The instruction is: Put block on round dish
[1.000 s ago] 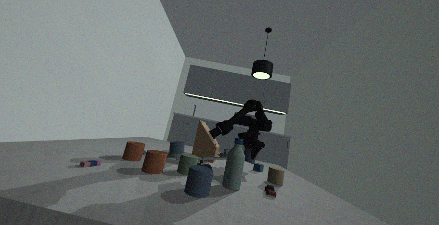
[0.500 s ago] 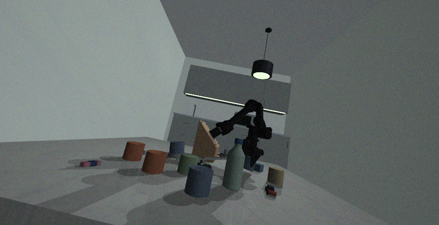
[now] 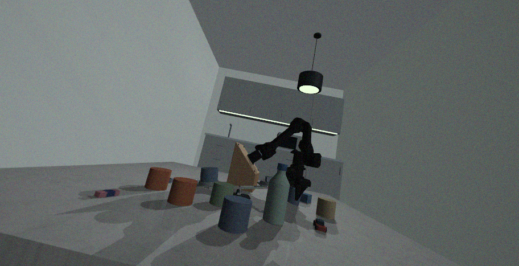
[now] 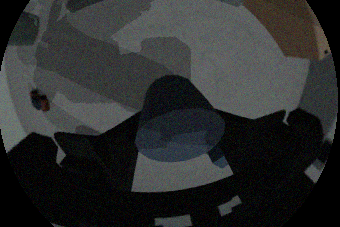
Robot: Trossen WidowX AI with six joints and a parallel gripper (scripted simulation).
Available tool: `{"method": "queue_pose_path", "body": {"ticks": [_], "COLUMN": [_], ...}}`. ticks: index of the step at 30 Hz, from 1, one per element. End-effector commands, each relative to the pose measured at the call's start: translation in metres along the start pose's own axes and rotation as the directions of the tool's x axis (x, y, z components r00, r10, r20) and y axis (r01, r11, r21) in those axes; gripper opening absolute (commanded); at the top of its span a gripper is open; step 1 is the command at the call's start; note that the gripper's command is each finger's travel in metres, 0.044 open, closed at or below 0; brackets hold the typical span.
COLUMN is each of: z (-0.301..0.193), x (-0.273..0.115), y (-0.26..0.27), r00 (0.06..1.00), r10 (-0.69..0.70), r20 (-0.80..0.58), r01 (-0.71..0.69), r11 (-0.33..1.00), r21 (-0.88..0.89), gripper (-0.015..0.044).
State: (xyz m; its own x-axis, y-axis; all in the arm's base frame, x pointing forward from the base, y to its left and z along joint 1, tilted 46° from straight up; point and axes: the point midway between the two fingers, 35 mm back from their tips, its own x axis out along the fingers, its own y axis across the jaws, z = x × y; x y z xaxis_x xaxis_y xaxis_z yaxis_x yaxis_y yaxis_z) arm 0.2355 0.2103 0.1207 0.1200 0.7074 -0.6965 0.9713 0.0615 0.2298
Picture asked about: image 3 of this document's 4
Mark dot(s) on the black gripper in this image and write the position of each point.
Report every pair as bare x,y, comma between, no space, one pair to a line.
299,182

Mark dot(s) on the green cylinder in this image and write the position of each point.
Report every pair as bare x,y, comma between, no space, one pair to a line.
219,191

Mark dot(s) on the dark blue cylinder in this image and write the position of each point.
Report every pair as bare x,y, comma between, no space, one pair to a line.
209,174
291,197
235,214

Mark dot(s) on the tan cylinder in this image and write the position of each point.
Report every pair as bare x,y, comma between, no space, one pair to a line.
326,208

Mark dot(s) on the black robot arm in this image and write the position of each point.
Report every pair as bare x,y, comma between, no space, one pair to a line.
305,157

